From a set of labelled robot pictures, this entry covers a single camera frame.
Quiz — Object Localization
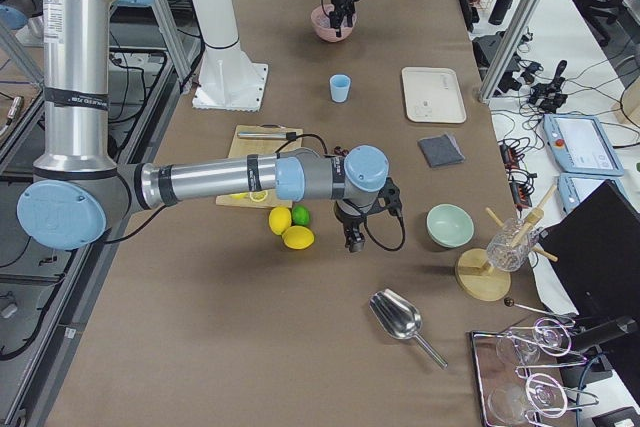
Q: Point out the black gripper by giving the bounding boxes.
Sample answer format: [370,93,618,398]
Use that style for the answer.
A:
[334,199,374,253]
[329,0,359,37]

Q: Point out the pink bowl with ice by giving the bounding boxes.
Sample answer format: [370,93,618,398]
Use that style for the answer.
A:
[310,4,351,43]

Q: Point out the light blue plastic cup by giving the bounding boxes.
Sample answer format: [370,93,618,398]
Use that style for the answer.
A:
[329,74,351,103]

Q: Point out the metal ice scoop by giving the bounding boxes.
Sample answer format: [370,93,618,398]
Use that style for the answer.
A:
[369,289,448,369]

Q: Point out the dark red cherries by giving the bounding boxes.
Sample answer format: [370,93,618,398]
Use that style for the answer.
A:
[334,146,349,157]

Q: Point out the wooden cup tree stand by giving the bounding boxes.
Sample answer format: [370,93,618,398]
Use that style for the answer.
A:
[455,184,558,301]

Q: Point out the yellow lemon front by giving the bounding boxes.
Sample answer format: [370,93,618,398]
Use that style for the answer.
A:
[282,225,315,250]

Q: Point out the green lime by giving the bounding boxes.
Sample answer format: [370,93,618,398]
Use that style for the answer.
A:
[291,205,311,226]

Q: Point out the yellow lemon near lime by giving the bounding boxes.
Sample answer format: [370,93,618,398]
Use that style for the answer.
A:
[268,206,292,236]

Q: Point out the mint green bowl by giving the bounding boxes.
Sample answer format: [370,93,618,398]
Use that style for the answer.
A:
[426,204,475,248]

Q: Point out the lemon half slice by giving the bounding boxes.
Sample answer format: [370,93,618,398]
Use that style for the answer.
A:
[249,191,268,203]

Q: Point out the beige plastic tray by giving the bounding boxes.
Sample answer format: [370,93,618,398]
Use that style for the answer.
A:
[401,67,467,124]

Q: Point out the grey folded cloth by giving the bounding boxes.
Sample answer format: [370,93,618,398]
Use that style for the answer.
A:
[418,133,465,168]

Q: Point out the wooden cutting board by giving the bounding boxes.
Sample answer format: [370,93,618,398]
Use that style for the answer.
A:
[216,125,303,209]

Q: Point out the clear textured glass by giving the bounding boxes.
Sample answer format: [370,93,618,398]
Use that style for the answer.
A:
[486,218,540,272]

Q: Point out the blue teach pendant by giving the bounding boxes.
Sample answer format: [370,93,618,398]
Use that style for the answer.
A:
[557,172,626,214]
[543,114,624,177]

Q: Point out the black monitor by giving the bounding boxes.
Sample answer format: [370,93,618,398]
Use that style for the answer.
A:
[540,180,639,320]

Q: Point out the black handled metal knife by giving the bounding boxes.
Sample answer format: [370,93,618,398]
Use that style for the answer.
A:
[236,131,297,141]

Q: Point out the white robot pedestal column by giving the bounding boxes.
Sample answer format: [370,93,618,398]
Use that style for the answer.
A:
[192,0,268,112]

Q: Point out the aluminium frame post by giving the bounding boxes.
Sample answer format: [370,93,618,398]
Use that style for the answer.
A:
[478,0,540,104]

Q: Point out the wire wine glass rack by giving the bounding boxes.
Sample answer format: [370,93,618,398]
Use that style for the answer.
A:
[469,317,599,426]

